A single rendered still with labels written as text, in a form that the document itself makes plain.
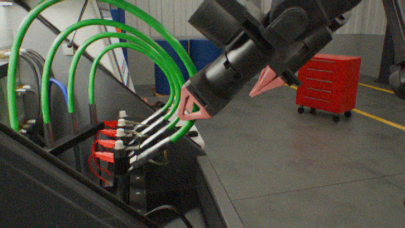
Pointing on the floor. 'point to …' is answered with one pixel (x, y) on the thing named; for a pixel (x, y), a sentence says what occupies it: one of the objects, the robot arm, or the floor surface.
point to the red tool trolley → (329, 84)
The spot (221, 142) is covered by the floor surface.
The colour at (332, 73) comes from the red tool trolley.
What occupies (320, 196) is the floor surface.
